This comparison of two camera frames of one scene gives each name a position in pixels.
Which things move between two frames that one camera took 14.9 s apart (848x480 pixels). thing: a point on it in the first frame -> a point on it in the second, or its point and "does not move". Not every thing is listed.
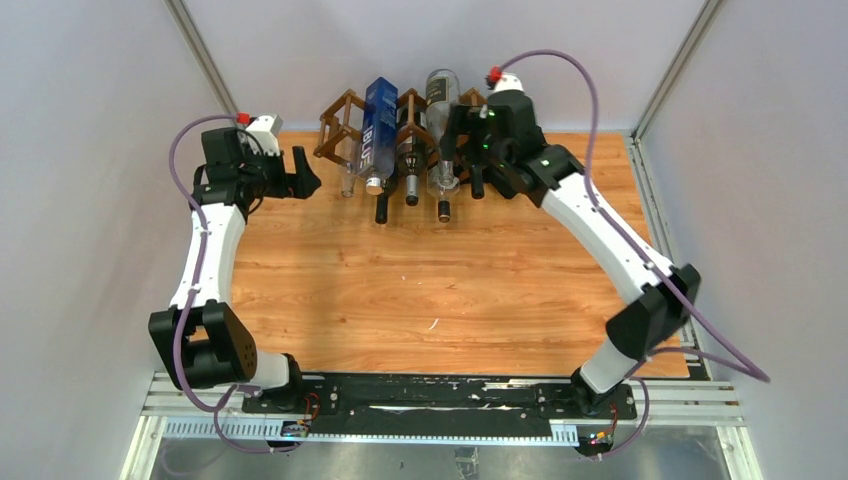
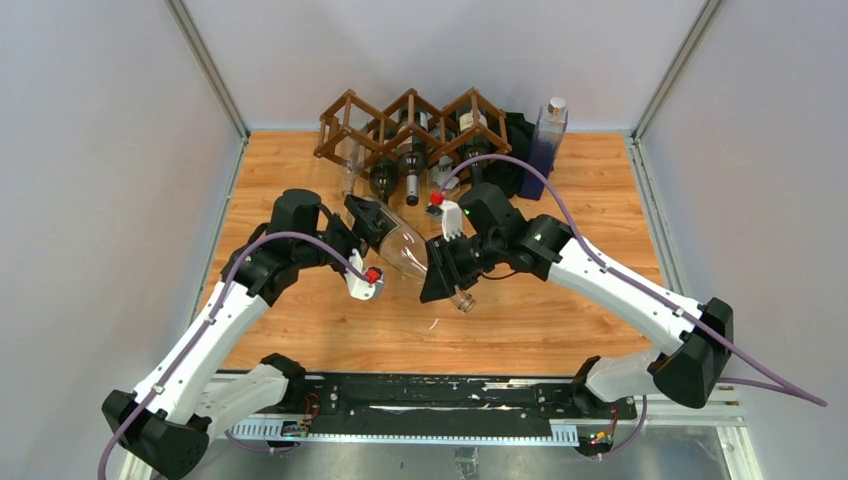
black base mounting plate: (418, 402) does not move
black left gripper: (298, 185) -> (364, 213)
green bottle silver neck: (411, 157) does not move
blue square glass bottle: (379, 144) -> (547, 141)
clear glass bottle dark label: (443, 91) -> (406, 248)
